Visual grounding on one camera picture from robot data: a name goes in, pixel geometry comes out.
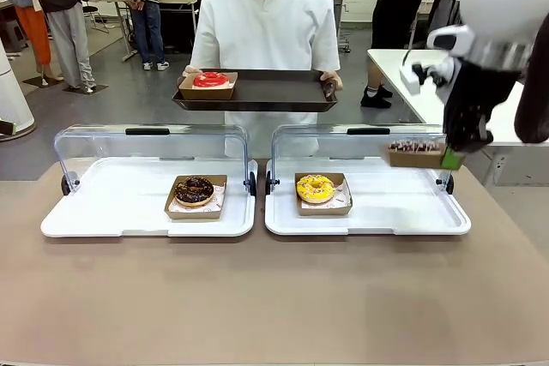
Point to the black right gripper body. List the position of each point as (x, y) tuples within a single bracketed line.
[(469, 104)]

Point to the dark sprinkled donut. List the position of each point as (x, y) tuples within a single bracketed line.
[(414, 160)]

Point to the dark donut with pink sprinkles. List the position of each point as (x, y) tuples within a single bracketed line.
[(414, 145)]

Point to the dark brown serving tray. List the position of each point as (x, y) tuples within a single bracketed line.
[(274, 91)]

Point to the red glazed donut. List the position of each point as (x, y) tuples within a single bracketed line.
[(206, 94), (201, 81)]

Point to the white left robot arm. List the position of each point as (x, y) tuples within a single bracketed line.
[(13, 91)]

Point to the yellow glazed donut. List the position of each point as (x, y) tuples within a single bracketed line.
[(306, 192), (321, 211)]

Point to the chocolate donut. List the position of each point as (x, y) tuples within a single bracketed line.
[(188, 199), (193, 215)]

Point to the person in white shirt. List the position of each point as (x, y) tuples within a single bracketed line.
[(266, 27)]

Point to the person's left hand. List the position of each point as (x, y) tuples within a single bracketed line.
[(334, 81)]

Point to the person's right hand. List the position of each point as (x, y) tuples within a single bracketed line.
[(193, 71)]

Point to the white side table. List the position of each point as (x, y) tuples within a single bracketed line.
[(429, 106)]

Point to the white display tray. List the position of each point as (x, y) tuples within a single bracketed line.
[(107, 211), (386, 211)]

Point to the bystander in orange skirt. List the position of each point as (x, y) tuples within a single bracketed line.
[(32, 27)]

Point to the clear hinged display lid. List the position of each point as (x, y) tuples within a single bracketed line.
[(150, 143), (343, 145)]

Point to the white paper liner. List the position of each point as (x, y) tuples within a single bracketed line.
[(343, 195), (218, 195)]

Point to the bystander in dark jacket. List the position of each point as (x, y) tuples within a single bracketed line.
[(148, 19)]

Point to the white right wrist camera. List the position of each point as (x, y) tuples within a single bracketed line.
[(409, 81)]

